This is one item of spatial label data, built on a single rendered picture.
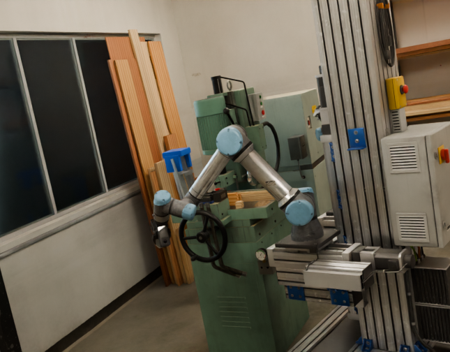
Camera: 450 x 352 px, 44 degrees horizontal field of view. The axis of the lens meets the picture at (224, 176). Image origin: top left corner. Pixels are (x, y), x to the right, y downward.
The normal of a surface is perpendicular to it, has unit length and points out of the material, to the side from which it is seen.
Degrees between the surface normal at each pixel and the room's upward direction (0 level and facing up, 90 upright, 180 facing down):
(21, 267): 90
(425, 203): 90
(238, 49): 90
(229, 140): 84
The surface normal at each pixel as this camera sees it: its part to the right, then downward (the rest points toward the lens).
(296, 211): -0.10, 0.29
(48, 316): 0.90, -0.10
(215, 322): -0.44, 0.22
